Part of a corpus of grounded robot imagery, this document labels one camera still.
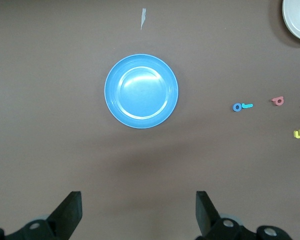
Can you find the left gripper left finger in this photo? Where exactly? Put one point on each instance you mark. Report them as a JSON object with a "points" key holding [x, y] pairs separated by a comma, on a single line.
{"points": [[62, 220]]}

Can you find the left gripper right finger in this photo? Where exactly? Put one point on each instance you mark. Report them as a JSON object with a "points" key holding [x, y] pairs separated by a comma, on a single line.
{"points": [[210, 222]]}

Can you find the blue foam letter o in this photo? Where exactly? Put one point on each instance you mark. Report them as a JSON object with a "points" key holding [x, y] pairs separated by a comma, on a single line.
{"points": [[234, 107]]}

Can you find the teal foam letter j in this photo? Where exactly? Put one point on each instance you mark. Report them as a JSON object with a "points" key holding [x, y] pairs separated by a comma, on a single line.
{"points": [[247, 106]]}

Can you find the pink foam letter p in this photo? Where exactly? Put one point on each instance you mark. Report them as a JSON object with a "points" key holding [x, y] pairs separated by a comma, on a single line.
{"points": [[274, 100]]}

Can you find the brown table cover sheet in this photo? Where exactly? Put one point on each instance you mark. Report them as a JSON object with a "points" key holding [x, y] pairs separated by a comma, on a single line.
{"points": [[40, 100]]}

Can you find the yellow foam letter n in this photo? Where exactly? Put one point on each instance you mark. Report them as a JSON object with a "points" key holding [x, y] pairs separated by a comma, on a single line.
{"points": [[298, 137]]}

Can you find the blue plate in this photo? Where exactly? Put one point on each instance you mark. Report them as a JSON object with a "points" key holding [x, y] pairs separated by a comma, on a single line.
{"points": [[141, 91]]}

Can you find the white tape scrap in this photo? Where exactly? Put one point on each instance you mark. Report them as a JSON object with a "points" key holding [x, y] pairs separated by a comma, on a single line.
{"points": [[143, 17]]}

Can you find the beige plate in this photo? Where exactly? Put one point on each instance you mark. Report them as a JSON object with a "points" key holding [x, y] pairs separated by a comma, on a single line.
{"points": [[297, 20]]}

